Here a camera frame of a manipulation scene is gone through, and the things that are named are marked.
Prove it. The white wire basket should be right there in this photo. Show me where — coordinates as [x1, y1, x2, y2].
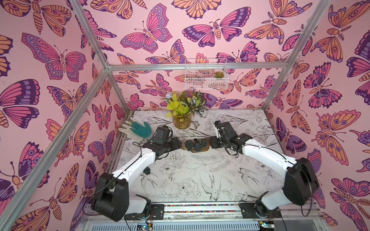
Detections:
[184, 62, 229, 90]

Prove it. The black wrist watch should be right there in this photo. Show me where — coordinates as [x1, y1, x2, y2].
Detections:
[193, 139, 203, 152]
[200, 139, 208, 148]
[185, 140, 194, 151]
[143, 167, 151, 175]

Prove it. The aluminium frame back bar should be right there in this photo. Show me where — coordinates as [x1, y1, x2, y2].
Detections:
[108, 62, 288, 72]

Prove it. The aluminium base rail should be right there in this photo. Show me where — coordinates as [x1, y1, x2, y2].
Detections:
[80, 202, 321, 223]

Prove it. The aluminium frame left post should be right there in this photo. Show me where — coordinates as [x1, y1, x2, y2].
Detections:
[1, 68, 109, 231]

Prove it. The teal white garden glove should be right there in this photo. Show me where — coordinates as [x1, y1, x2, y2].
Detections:
[119, 118, 152, 138]

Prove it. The glass vase with plants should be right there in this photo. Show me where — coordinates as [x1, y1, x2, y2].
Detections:
[165, 89, 207, 130]

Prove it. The wooden watch stand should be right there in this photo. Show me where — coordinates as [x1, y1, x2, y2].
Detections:
[181, 139, 211, 153]

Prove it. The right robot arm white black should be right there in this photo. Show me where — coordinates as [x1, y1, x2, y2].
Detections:
[211, 120, 320, 218]

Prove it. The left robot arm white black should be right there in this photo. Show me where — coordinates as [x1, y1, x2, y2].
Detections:
[90, 126, 181, 221]

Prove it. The aluminium frame post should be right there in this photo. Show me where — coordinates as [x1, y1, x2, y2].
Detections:
[262, 0, 331, 112]
[1, 68, 109, 231]

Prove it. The small succulent in basket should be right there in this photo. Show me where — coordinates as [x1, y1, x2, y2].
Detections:
[214, 71, 225, 79]

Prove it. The aluminium frame right post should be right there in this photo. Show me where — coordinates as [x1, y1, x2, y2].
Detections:
[262, 0, 331, 112]

